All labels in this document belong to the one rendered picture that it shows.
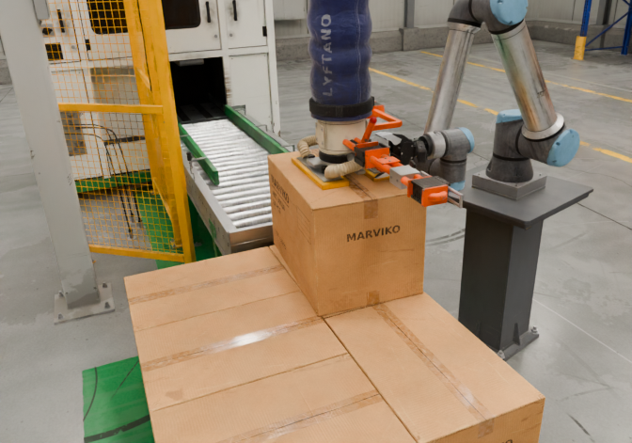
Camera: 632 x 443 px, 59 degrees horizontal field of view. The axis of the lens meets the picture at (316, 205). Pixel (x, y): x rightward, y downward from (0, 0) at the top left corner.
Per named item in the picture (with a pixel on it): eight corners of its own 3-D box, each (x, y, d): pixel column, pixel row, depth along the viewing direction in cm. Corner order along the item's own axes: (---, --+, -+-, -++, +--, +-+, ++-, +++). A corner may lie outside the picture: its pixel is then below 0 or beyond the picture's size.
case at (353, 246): (274, 243, 241) (266, 154, 225) (359, 228, 252) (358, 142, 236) (317, 317, 188) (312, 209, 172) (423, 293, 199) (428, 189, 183)
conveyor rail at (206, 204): (157, 142, 444) (154, 118, 437) (164, 141, 446) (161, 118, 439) (231, 272, 247) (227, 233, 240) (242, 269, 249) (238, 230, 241)
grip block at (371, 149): (353, 162, 182) (352, 144, 180) (379, 157, 185) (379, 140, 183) (363, 169, 175) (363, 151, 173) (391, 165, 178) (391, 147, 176)
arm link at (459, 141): (475, 157, 189) (478, 129, 185) (444, 163, 185) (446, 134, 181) (459, 150, 197) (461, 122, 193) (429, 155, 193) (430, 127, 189)
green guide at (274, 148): (225, 115, 458) (224, 103, 454) (237, 113, 462) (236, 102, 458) (292, 172, 321) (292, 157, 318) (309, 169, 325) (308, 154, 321)
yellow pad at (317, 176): (291, 162, 216) (290, 150, 214) (315, 158, 219) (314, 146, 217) (322, 191, 186) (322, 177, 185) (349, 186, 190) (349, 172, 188)
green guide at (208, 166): (159, 123, 440) (157, 112, 436) (172, 121, 443) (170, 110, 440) (200, 188, 303) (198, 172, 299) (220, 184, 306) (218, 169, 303)
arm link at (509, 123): (511, 144, 239) (515, 103, 232) (543, 154, 225) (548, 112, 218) (484, 150, 233) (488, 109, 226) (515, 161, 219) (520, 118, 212)
